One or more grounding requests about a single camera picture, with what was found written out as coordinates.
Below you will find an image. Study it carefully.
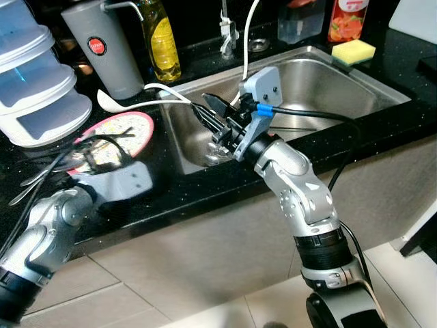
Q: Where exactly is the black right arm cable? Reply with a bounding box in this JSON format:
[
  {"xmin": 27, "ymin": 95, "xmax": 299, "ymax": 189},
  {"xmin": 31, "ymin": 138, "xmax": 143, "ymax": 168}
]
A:
[{"xmin": 270, "ymin": 106, "xmax": 375, "ymax": 291}]

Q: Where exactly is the white flexible hose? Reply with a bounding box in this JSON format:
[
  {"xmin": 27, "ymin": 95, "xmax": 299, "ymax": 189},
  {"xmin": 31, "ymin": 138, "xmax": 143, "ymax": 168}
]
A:
[{"xmin": 143, "ymin": 0, "xmax": 262, "ymax": 108}]

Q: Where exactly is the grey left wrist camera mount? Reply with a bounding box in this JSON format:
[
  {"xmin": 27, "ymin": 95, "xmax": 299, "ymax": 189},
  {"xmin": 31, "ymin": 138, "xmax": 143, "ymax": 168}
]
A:
[{"xmin": 70, "ymin": 161, "xmax": 155, "ymax": 207}]

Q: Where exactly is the white plastic ladle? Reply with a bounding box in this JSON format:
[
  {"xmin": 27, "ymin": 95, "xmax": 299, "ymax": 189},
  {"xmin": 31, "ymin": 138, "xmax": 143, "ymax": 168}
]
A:
[{"xmin": 97, "ymin": 89, "xmax": 197, "ymax": 115}]

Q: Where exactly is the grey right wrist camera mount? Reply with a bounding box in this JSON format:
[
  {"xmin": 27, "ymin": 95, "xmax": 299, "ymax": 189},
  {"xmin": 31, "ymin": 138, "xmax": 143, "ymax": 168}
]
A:
[{"xmin": 238, "ymin": 66, "xmax": 285, "ymax": 142}]

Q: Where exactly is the red peach label bottle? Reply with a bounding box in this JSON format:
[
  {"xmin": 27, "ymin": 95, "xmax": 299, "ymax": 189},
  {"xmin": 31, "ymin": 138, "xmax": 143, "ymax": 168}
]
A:
[{"xmin": 327, "ymin": 0, "xmax": 370, "ymax": 44}]

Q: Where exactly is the bent metal tube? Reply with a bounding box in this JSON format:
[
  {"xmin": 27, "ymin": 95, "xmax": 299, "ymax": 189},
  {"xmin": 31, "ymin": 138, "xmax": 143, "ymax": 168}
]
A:
[{"xmin": 101, "ymin": 0, "xmax": 148, "ymax": 16}]

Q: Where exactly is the round metal countertop ring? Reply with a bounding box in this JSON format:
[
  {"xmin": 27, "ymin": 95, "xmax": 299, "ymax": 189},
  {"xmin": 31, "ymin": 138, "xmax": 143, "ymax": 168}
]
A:
[{"xmin": 248, "ymin": 39, "xmax": 270, "ymax": 54}]

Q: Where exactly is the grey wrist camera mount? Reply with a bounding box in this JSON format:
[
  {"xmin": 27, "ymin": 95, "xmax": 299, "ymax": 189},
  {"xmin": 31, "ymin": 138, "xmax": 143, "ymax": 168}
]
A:
[
  {"xmin": 238, "ymin": 66, "xmax": 285, "ymax": 142},
  {"xmin": 70, "ymin": 161, "xmax": 155, "ymax": 207}
]

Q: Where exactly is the clear plastic box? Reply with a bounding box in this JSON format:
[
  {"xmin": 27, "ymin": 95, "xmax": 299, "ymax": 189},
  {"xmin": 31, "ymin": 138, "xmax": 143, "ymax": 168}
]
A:
[{"xmin": 277, "ymin": 0, "xmax": 327, "ymax": 46}]

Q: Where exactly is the tiered translucent plastic container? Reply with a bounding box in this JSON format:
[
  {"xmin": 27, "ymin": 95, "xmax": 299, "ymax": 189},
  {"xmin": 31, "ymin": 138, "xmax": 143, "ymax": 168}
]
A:
[{"xmin": 0, "ymin": 0, "xmax": 94, "ymax": 149}]

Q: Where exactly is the yellow liquid plastic bottle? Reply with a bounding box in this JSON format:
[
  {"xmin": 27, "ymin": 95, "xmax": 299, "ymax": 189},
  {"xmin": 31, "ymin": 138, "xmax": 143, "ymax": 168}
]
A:
[{"xmin": 139, "ymin": 0, "xmax": 182, "ymax": 83}]

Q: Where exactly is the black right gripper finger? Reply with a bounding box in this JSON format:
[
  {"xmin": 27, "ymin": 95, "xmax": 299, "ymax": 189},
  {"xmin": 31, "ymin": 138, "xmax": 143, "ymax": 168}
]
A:
[
  {"xmin": 204, "ymin": 94, "xmax": 237, "ymax": 122},
  {"xmin": 208, "ymin": 124, "xmax": 234, "ymax": 155}
]

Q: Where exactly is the white flat board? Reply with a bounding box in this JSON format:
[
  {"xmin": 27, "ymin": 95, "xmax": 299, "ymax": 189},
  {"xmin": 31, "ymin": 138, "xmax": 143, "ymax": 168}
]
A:
[{"xmin": 389, "ymin": 0, "xmax": 437, "ymax": 46}]

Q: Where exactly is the stainless steel sink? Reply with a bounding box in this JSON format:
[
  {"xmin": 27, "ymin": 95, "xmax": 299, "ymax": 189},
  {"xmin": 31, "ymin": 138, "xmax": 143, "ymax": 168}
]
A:
[{"xmin": 164, "ymin": 44, "xmax": 412, "ymax": 176}]

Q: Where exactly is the metal faucet with white tape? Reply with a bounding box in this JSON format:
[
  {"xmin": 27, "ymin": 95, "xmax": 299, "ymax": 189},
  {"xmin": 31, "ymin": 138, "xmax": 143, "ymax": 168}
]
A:
[{"xmin": 218, "ymin": 0, "xmax": 240, "ymax": 60}]

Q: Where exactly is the grey cup with red sticker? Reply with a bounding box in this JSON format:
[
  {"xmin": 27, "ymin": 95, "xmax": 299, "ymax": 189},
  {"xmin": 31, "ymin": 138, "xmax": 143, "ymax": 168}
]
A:
[{"xmin": 61, "ymin": 0, "xmax": 146, "ymax": 102}]

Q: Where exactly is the dark cabinet with white edge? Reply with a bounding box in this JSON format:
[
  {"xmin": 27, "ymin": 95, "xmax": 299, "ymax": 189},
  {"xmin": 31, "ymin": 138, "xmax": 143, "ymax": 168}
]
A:
[{"xmin": 399, "ymin": 204, "xmax": 437, "ymax": 258}]

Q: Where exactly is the yellow green sponge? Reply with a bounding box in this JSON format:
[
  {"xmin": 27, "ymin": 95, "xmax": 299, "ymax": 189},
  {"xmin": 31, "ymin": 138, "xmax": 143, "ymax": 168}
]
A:
[{"xmin": 331, "ymin": 40, "xmax": 378, "ymax": 68}]

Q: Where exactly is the metal spoon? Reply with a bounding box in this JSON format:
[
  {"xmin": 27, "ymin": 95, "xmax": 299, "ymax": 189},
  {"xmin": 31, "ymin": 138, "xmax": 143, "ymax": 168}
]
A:
[
  {"xmin": 9, "ymin": 156, "xmax": 77, "ymax": 207},
  {"xmin": 203, "ymin": 150, "xmax": 234, "ymax": 169}
]

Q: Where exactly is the dark metal fork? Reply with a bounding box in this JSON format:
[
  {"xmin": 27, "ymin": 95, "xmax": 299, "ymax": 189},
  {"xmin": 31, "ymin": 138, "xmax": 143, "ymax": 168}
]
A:
[{"xmin": 193, "ymin": 101, "xmax": 229, "ymax": 135}]

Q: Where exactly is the black chopstick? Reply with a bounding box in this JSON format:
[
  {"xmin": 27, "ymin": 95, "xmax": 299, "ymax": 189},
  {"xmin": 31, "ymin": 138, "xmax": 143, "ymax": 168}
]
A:
[{"xmin": 96, "ymin": 130, "xmax": 139, "ymax": 141}]

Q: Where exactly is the pink rimmed patterned plate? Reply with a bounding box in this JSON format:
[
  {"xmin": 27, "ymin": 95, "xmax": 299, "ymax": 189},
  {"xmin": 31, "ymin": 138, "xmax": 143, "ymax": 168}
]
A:
[{"xmin": 72, "ymin": 111, "xmax": 156, "ymax": 176}]

